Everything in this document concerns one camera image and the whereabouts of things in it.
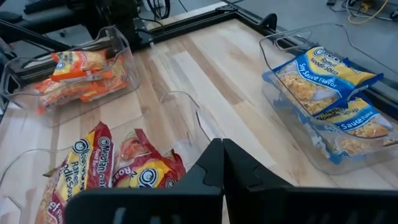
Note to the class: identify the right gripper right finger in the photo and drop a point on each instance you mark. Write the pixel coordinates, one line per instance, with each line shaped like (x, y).
(264, 205)

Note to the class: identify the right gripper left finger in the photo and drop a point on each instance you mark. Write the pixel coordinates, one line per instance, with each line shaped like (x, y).
(186, 205)

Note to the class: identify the red Maruchan ramen pack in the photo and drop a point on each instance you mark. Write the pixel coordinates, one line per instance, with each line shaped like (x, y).
(84, 168)
(146, 174)

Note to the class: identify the blue Maruchan ramen pack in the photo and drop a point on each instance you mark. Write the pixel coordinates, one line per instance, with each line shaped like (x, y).
(357, 119)
(320, 77)

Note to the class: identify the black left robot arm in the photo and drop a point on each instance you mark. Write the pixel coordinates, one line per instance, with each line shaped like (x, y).
(118, 12)

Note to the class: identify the clear plastic bin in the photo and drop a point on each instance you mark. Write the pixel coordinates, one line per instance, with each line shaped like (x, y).
(280, 37)
(124, 40)
(183, 124)

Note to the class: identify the dark grey desk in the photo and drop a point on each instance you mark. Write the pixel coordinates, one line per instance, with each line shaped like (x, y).
(62, 18)

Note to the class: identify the black computer mouse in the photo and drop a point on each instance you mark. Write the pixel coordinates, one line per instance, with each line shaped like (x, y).
(7, 16)

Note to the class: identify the black aluminium table frame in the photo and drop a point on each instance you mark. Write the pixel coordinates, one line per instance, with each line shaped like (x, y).
(192, 25)

